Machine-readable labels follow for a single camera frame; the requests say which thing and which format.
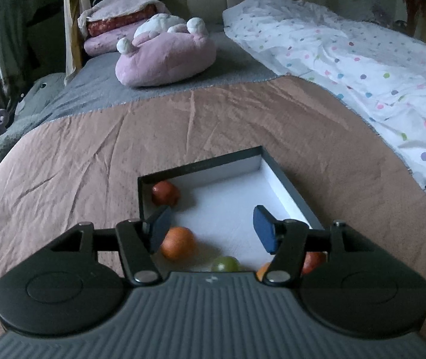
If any dark red plum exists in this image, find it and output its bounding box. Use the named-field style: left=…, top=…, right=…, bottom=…
left=151, top=181, right=181, bottom=208
left=302, top=252, right=327, bottom=276

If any small orange mandarin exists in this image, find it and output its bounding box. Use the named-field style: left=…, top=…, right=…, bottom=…
left=160, top=227, right=197, bottom=262

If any white polka dot duvet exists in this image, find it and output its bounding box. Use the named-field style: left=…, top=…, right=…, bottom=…
left=223, top=0, right=426, bottom=188

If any grey plush toy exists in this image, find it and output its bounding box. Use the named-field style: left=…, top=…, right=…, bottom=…
left=0, top=73, right=65, bottom=162

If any dark grey open box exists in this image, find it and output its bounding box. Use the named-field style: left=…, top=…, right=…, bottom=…
left=138, top=147, right=323, bottom=276

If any grey bed sheet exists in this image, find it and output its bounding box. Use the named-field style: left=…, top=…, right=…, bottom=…
left=44, top=25, right=281, bottom=121

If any yellow-orange orange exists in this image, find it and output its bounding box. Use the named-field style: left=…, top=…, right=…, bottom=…
left=256, top=262, right=271, bottom=281

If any pink brown bed cover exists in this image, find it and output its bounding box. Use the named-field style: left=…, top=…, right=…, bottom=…
left=0, top=76, right=426, bottom=338

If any stack of pink pillows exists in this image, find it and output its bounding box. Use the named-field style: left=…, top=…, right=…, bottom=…
left=77, top=0, right=170, bottom=57

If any pink bunny plush cushion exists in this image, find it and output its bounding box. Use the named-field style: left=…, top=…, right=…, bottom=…
left=115, top=13, right=217, bottom=88

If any green lime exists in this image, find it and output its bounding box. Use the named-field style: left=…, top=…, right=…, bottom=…
left=212, top=255, right=241, bottom=272

